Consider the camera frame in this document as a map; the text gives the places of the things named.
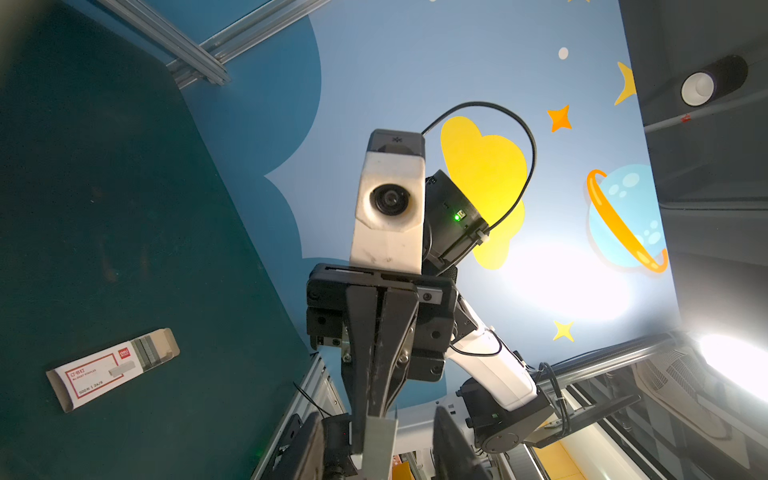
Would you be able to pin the right corner aluminium post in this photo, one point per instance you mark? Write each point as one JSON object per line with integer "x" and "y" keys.
{"x": 601, "y": 361}

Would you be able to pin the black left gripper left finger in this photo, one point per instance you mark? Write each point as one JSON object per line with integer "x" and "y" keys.
{"x": 300, "y": 450}

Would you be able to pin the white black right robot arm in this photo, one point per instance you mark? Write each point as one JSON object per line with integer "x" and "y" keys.
{"x": 506, "y": 407}

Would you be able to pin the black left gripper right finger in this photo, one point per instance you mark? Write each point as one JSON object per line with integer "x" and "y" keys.
{"x": 453, "y": 457}

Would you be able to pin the black ceiling spotlight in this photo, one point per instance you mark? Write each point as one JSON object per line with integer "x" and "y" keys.
{"x": 714, "y": 81}

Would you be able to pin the horizontal aluminium back rail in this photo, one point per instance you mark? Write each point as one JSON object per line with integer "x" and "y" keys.
{"x": 207, "y": 60}

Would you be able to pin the red white staple box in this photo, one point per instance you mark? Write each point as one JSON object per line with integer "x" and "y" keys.
{"x": 81, "y": 381}

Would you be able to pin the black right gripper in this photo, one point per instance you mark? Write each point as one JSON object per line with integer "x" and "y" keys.
{"x": 390, "y": 326}

